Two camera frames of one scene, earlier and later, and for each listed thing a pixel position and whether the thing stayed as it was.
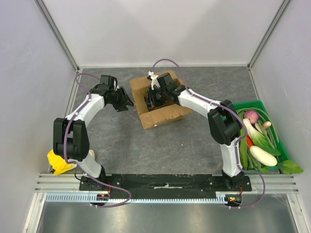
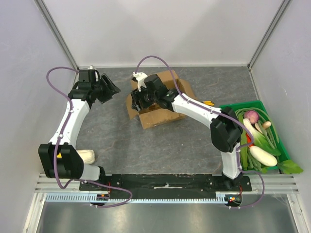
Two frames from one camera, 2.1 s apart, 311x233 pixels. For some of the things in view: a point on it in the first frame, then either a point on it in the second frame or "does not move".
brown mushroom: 266,124 does not move
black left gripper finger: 127,100 to 107,89
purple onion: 252,115 does not move
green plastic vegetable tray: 259,105 does not move
